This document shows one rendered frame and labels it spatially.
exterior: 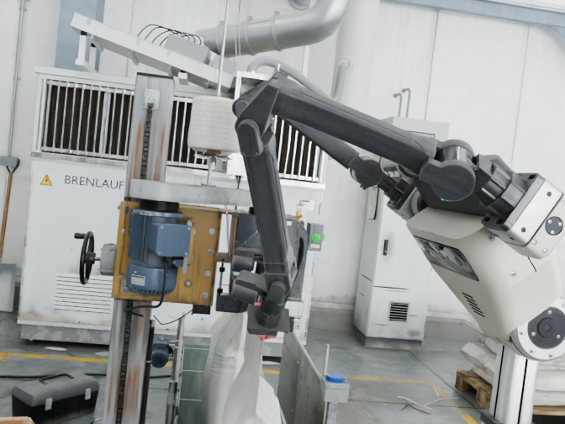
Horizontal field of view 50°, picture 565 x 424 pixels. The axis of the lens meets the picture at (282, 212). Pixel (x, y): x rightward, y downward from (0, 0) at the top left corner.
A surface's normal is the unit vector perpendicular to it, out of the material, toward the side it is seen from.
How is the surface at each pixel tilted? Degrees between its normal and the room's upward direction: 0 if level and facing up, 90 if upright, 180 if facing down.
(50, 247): 88
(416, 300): 90
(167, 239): 90
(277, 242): 121
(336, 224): 90
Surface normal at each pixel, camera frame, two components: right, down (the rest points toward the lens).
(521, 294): 0.41, 0.52
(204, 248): 0.14, 0.07
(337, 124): -0.22, 0.50
